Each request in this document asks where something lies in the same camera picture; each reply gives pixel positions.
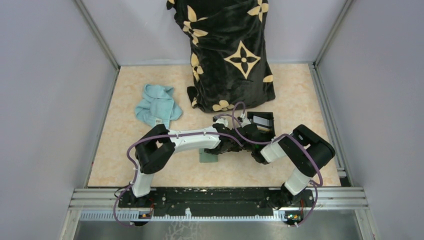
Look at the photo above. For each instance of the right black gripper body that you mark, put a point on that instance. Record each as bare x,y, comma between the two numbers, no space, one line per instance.
248,147

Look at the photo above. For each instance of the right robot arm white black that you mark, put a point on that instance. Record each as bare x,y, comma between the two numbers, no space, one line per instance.
308,151

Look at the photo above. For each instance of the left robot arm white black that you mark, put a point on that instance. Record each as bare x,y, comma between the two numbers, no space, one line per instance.
153,150

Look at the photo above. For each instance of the stack of cards in tray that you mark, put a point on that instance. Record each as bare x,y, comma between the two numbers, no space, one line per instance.
262,124

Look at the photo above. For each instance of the black card tray box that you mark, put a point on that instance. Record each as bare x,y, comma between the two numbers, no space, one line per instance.
267,115

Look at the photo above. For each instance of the black beige flower-patterned blanket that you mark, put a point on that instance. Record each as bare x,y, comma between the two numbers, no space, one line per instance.
228,55

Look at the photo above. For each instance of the light blue cloth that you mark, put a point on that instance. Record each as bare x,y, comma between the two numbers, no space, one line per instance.
157,106

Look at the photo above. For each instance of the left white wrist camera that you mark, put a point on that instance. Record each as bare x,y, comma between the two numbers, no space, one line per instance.
221,120

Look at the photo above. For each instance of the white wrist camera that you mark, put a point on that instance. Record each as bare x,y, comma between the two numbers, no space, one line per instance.
221,120
244,121

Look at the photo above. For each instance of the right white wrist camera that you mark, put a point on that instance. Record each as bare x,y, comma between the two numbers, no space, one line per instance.
244,121

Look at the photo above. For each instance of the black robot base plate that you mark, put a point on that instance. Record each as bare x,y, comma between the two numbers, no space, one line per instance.
304,199

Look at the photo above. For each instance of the aluminium frame rail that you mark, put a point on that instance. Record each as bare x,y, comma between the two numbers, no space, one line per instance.
328,198

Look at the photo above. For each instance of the white slotted cable duct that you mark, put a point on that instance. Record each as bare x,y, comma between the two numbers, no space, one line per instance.
126,216

